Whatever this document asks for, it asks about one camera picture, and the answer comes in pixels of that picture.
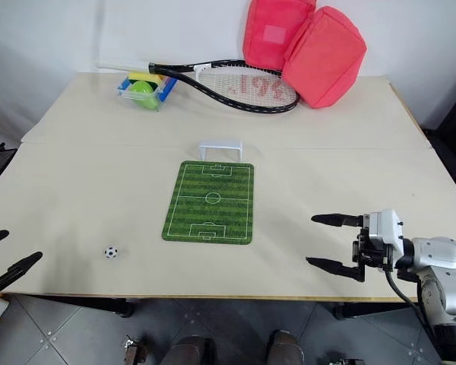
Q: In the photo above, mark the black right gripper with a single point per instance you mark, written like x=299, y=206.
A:
x=372, y=255

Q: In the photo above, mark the miniature soccer ball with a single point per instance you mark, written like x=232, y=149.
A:
x=110, y=252

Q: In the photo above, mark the green soccer field mat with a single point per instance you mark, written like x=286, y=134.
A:
x=209, y=201

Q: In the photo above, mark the black table foot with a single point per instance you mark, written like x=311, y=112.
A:
x=368, y=310

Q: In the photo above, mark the dark rounded shape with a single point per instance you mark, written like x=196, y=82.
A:
x=285, y=350
x=194, y=351

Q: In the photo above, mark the small white goal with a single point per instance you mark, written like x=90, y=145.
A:
x=221, y=145

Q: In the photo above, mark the black white tennis racket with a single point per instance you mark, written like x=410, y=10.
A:
x=251, y=85

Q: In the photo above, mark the green ball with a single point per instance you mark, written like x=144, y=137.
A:
x=140, y=90

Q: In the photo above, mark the clear plastic box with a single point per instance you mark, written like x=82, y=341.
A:
x=161, y=99

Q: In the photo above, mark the pink fabric bag with patch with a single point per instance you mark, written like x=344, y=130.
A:
x=273, y=34

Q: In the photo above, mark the yellow sponge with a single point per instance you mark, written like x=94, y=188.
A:
x=144, y=76

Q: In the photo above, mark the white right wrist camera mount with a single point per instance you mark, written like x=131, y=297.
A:
x=385, y=228

